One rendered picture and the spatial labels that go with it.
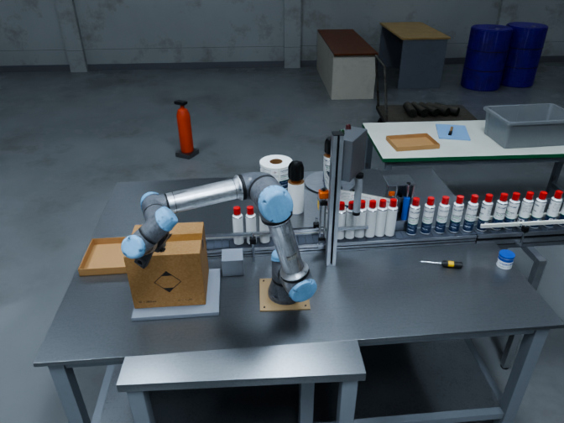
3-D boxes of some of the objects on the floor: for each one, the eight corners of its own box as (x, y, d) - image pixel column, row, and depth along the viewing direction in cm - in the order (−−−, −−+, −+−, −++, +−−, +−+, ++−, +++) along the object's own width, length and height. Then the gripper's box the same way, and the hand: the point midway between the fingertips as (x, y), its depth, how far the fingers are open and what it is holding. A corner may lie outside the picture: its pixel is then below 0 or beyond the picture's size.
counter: (350, 67, 900) (352, 28, 864) (373, 100, 724) (378, 53, 688) (315, 68, 897) (317, 29, 861) (331, 101, 721) (334, 54, 685)
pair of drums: (545, 90, 762) (563, 28, 713) (468, 91, 755) (481, 30, 707) (521, 77, 831) (535, 20, 783) (450, 79, 825) (460, 21, 777)
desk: (415, 66, 905) (421, 22, 864) (441, 88, 776) (451, 37, 735) (375, 66, 902) (379, 22, 861) (396, 89, 773) (402, 38, 732)
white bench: (549, 197, 454) (575, 117, 414) (598, 240, 390) (634, 151, 349) (355, 203, 446) (362, 122, 405) (373, 248, 382) (383, 159, 341)
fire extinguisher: (196, 148, 561) (191, 96, 529) (201, 158, 539) (195, 103, 507) (174, 152, 554) (166, 99, 521) (177, 161, 531) (169, 106, 499)
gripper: (165, 237, 163) (181, 232, 184) (143, 223, 163) (162, 220, 184) (152, 258, 163) (169, 251, 184) (130, 243, 163) (150, 237, 184)
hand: (160, 242), depth 183 cm, fingers closed
